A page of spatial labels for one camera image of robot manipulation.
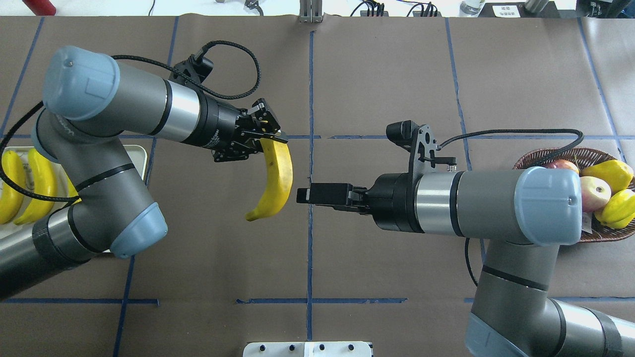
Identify aluminium frame post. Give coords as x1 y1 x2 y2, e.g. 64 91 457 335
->
299 0 323 23

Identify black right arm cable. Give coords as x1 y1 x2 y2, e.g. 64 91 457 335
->
437 129 585 169

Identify brown wicker basket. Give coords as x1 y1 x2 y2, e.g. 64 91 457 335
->
540 147 634 242

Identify yellow lemon fruit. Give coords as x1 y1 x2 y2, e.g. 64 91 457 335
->
580 160 634 194

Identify pink red apple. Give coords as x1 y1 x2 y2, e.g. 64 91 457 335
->
580 176 612 213

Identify clear water bottle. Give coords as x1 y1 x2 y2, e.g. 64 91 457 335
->
459 0 485 16

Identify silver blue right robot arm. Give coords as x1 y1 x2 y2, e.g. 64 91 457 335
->
297 167 635 357

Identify brown red mango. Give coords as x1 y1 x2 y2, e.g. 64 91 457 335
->
542 160 580 175

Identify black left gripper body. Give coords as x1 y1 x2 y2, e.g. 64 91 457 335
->
200 97 243 149

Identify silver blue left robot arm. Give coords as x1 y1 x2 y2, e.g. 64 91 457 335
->
0 40 293 299

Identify yellow pear fruit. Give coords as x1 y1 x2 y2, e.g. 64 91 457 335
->
593 189 635 229

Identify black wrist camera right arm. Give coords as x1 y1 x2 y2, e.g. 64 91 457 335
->
386 120 457 179

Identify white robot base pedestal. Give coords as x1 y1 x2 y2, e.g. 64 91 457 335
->
243 341 374 357

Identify black braided cable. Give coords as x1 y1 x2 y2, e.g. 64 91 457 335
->
0 41 261 203

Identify red cylinder bottle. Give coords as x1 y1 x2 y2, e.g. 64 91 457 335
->
23 0 57 16

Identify yellow-green banana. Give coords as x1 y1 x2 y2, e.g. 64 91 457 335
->
65 174 81 206

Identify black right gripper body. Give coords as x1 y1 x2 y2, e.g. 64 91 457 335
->
367 173 420 233

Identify yellow banana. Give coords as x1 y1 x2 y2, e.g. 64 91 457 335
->
13 149 57 226
245 139 294 222
0 151 26 225

